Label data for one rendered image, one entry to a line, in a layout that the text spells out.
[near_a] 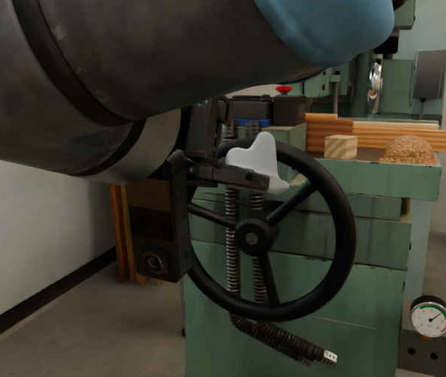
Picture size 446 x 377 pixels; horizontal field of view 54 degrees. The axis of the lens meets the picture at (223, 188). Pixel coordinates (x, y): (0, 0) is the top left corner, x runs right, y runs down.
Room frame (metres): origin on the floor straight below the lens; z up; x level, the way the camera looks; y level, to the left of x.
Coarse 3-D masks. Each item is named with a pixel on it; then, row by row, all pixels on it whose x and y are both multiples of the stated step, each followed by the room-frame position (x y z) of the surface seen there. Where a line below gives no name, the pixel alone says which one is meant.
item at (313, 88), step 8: (328, 72) 0.96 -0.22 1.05; (312, 80) 0.89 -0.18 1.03; (320, 80) 0.89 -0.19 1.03; (328, 80) 0.96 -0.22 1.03; (296, 88) 0.91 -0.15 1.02; (304, 88) 0.90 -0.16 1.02; (312, 88) 0.89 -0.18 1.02; (320, 88) 0.89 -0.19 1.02; (328, 88) 0.97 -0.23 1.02; (312, 96) 0.89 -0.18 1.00; (320, 96) 0.89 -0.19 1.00
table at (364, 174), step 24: (336, 168) 0.76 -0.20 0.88; (360, 168) 0.75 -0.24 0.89; (384, 168) 0.73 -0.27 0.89; (408, 168) 0.72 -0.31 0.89; (432, 168) 0.70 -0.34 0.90; (216, 192) 0.74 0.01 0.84; (240, 192) 0.73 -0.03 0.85; (288, 192) 0.70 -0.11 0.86; (360, 192) 0.74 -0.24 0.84; (384, 192) 0.73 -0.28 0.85; (408, 192) 0.72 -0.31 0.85; (432, 192) 0.70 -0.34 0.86
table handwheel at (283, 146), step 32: (288, 160) 0.60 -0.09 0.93; (192, 192) 0.67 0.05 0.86; (320, 192) 0.59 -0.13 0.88; (224, 224) 0.64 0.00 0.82; (256, 224) 0.61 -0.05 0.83; (352, 224) 0.57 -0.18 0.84; (192, 256) 0.67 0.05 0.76; (256, 256) 0.61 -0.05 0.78; (352, 256) 0.57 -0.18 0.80; (320, 288) 0.58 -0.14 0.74; (256, 320) 0.62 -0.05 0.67; (288, 320) 0.60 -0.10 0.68
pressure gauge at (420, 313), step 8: (424, 296) 0.66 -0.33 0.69; (432, 296) 0.66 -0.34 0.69; (416, 304) 0.65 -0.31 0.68; (424, 304) 0.64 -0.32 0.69; (432, 304) 0.64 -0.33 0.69; (440, 304) 0.63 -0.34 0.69; (416, 312) 0.65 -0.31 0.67; (424, 312) 0.64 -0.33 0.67; (432, 312) 0.64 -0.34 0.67; (440, 312) 0.63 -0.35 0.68; (416, 320) 0.65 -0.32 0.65; (424, 320) 0.64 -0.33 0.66; (440, 320) 0.63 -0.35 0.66; (416, 328) 0.64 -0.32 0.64; (424, 328) 0.64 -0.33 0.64; (432, 328) 0.64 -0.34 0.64; (440, 328) 0.63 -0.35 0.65; (424, 336) 0.64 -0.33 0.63; (432, 336) 0.63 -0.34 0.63; (440, 336) 0.63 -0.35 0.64
